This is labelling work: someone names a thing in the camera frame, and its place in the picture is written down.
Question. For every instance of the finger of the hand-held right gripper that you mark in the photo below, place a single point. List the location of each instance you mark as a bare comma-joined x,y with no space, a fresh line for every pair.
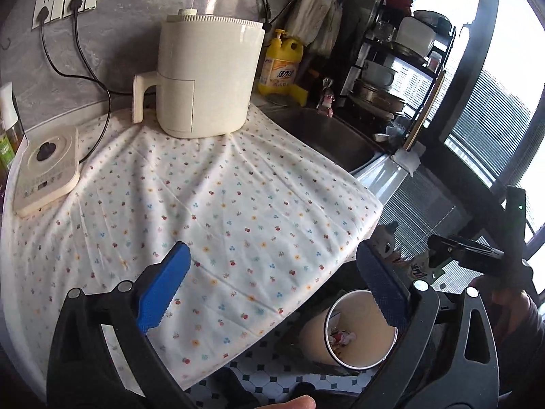
472,263
466,245

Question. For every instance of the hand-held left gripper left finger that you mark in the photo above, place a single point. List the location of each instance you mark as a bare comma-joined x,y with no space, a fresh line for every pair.
164,285

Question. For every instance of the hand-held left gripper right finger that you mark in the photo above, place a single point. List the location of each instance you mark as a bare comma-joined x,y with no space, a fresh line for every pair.
383,285

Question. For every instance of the cream round trash bin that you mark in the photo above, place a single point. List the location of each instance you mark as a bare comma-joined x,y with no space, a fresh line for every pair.
366,332

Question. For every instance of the red carton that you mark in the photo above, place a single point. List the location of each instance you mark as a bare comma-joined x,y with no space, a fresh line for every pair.
340,337

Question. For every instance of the person's right forearm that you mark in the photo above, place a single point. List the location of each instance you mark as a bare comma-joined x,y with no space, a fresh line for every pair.
532,336

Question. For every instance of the person's right hand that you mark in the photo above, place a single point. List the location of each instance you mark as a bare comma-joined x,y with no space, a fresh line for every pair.
500,306

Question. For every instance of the person's left hand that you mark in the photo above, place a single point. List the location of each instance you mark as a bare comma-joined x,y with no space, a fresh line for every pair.
289,402

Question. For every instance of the green white refill pouch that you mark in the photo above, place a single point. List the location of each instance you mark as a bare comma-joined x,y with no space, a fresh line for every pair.
419,269

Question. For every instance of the floral white tablecloth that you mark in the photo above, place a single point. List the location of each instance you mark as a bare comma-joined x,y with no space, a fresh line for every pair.
213,204

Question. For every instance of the white folded cloth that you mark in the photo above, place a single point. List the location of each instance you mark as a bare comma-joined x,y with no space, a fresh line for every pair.
409,159

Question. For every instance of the grey window blind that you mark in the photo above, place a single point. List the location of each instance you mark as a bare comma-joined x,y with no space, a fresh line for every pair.
472,136

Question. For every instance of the black shoe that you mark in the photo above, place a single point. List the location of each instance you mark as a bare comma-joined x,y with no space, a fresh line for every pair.
232,387

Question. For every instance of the wooden cutting board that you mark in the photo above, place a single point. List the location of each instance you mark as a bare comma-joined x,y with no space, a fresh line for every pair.
425,110

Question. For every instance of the stainless steel sink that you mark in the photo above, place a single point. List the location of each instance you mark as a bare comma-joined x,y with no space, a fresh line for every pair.
328,136

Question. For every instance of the cream induction cooker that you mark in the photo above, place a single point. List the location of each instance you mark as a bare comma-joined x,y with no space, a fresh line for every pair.
47,170

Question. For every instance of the black dish rack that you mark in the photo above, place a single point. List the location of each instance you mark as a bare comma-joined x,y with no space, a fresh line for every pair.
383,93

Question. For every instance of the stacked metal pans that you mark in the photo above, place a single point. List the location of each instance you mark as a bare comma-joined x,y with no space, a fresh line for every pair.
379,96

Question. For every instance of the cream air fryer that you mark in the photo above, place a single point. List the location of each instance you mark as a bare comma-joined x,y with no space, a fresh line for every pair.
204,76

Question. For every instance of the green spray bottle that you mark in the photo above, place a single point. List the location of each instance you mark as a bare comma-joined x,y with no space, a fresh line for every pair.
8,136

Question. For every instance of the white bowl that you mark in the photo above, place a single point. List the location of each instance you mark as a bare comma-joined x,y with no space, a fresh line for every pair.
416,34

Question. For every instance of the yellow dish soap bottle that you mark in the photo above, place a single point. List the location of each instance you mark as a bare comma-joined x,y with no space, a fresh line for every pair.
283,68

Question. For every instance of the hanging plastic bags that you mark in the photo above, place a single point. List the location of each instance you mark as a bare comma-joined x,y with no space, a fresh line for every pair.
317,17

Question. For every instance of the white wall socket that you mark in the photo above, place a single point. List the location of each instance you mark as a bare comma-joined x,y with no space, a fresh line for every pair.
64,2

